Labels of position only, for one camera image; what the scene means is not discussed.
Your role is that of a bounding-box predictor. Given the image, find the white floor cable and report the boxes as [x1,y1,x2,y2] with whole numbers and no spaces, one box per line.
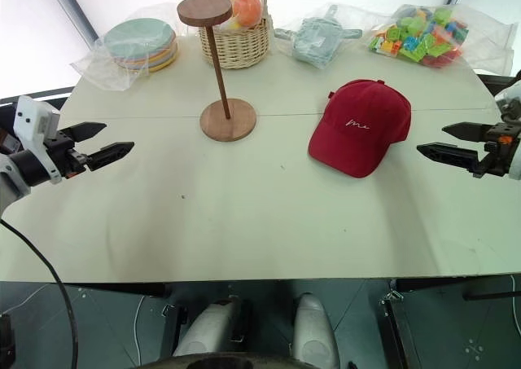
[131,294,147,362]

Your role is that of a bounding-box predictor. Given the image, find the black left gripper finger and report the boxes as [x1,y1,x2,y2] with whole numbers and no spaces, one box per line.
[84,141,135,172]
[56,121,107,143]

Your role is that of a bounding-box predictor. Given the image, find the silver rounded leg cover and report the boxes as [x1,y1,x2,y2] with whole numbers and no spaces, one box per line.
[172,298,242,358]
[291,292,341,369]

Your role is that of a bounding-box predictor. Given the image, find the colourful building blocks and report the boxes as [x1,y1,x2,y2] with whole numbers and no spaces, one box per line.
[368,4,470,69]

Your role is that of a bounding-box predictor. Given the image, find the dark rounded rim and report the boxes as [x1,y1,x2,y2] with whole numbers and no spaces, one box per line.
[137,351,326,369]

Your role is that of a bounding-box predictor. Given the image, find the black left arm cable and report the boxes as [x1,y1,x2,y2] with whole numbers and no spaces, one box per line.
[0,217,81,369]

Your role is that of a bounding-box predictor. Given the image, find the light blue folded garment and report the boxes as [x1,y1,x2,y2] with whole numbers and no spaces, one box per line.
[291,5,364,68]

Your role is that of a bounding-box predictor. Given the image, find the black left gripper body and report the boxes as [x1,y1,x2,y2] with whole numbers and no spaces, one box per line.
[42,130,90,179]

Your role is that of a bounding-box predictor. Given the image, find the clear plastic blocks bag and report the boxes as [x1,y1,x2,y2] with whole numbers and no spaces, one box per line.
[367,2,519,77]

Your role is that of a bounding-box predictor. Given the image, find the woven wicker basket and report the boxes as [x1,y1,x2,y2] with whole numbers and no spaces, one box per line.
[193,0,272,71]

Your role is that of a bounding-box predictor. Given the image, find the clear plastic garment bag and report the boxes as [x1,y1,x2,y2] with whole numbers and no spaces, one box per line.
[273,2,394,69]

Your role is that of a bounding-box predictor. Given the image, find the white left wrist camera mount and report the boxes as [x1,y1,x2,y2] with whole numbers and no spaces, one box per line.
[13,94,63,183]

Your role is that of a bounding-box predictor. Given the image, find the clear plastic plate bag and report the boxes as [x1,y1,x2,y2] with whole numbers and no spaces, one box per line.
[69,2,189,93]

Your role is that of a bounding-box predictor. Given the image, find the black table frame bar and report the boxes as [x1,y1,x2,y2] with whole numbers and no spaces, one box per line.
[395,275,521,293]

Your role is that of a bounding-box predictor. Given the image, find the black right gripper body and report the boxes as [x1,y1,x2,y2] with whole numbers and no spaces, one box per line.
[472,121,521,179]

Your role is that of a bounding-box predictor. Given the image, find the orange toy fruit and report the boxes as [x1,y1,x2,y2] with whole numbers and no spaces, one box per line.
[232,0,263,29]

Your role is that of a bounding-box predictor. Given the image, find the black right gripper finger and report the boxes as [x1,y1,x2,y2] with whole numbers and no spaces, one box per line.
[441,121,490,143]
[416,142,482,172]

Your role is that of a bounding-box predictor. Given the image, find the wooden hat stand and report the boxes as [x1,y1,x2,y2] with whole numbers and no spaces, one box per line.
[177,0,259,143]

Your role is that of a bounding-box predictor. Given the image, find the stack of pastel plates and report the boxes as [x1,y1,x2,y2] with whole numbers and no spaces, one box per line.
[103,19,180,74]

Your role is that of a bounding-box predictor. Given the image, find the red baseball cap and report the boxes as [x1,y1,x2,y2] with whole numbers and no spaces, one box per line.
[307,78,413,180]

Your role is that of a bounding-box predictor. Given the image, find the yellow toy fruit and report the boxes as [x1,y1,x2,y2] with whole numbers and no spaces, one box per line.
[221,15,246,31]

